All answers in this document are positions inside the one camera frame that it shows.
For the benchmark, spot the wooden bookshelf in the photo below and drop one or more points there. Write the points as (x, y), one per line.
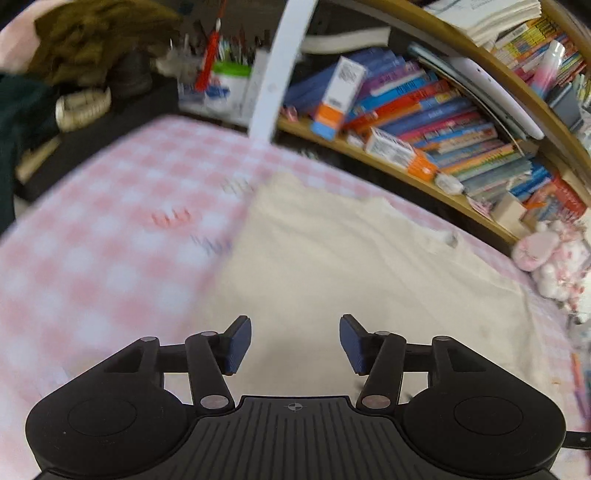
(392, 171)

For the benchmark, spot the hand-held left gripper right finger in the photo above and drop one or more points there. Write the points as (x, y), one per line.
(351, 345)

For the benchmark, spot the small beige box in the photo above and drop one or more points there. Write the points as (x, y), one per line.
(508, 213)

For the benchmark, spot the flat orange white box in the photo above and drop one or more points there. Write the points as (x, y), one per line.
(392, 147)

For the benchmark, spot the olive green garment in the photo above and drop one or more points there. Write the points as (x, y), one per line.
(92, 41)

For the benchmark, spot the pink white bottle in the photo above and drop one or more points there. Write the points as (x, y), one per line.
(549, 64)

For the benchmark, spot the white folded cloth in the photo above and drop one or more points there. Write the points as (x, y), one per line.
(346, 40)

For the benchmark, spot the cream t-shirt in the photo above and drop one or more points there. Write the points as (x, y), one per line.
(346, 277)

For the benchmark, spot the pink plush toy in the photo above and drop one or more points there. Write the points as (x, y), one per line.
(535, 249)

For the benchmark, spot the small white object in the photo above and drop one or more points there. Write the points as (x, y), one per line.
(448, 183)

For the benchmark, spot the pink garment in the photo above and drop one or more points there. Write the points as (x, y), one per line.
(14, 46)

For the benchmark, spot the stack of white papers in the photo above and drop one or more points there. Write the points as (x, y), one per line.
(485, 18)

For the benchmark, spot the pink checked tablecloth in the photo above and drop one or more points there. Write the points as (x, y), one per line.
(92, 230)

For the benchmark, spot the white jar with green lid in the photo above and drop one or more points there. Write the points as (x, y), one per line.
(226, 90)

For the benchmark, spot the white flat tablet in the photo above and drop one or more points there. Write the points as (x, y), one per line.
(498, 87)

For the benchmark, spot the tall white orange box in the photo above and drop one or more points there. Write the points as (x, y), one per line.
(339, 92)

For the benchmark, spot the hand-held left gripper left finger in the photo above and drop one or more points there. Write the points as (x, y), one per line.
(240, 345)

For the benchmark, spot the row of colourful books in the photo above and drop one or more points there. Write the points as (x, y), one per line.
(461, 129)

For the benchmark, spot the white post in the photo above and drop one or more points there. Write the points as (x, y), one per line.
(277, 83)

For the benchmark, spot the red bottle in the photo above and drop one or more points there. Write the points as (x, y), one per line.
(210, 60)

